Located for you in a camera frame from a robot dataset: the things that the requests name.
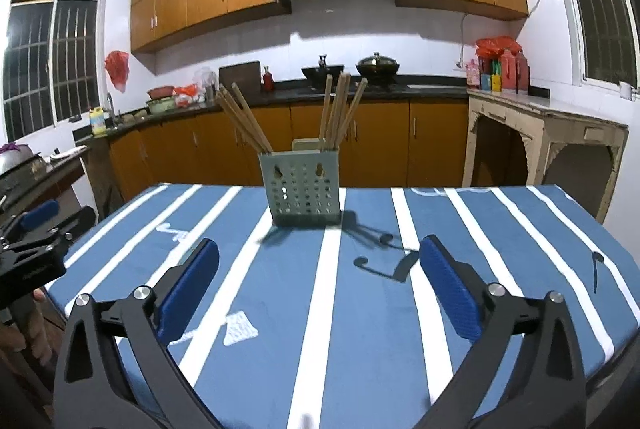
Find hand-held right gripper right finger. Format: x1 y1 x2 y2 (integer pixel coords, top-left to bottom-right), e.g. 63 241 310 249
418 234 587 429

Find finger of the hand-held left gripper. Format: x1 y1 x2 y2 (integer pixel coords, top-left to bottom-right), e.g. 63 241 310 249
5 200 61 240
54 207 96 243

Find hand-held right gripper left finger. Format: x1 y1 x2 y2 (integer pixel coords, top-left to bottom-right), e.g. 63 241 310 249
52 238 221 429

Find green perforated utensil holder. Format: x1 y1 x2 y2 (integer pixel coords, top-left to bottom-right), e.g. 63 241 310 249
258 138 343 228

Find person's left hand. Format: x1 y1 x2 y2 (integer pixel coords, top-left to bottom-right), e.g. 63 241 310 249
0 289 57 362

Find metal pot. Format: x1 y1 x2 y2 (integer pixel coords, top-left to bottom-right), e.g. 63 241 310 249
0 144 43 175

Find blue white striped tablecloth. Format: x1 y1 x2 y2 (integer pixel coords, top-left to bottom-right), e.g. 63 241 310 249
45 182 640 429

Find yellow detergent bottle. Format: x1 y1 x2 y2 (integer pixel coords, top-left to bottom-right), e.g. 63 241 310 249
89 106 108 137

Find pale green basin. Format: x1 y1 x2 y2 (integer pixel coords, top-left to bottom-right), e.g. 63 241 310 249
146 96 177 114

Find red hanging plastic bag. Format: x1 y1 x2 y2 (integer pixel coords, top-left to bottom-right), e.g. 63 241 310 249
104 50 131 92

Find wooden base cabinets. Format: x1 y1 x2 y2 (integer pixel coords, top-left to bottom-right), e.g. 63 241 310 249
107 102 471 200

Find cream wooden table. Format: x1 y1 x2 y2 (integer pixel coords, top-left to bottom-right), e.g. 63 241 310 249
462 88 630 222

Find clear plastic bag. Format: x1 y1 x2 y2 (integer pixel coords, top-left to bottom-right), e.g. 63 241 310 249
194 66 219 102

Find black kitchen countertop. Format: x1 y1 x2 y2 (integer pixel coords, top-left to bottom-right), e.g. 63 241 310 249
72 76 551 145

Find gas stove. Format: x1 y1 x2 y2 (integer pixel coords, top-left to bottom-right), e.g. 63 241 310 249
300 79 408 92

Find dark cutting board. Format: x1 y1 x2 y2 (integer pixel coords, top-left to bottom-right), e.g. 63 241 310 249
219 60 262 97

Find red oil bottle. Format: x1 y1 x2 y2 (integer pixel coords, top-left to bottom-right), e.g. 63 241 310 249
515 50 530 91
499 49 518 91

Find black wok with lid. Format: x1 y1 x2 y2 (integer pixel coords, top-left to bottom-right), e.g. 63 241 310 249
356 52 402 86

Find black pot with spatula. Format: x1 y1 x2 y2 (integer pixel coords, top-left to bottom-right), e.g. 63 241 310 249
301 54 346 91

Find crumpled red plastic bag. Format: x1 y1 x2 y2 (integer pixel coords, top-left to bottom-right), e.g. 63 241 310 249
475 36 522 60

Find white wall cable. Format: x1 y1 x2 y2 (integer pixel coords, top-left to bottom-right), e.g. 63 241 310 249
457 0 556 70

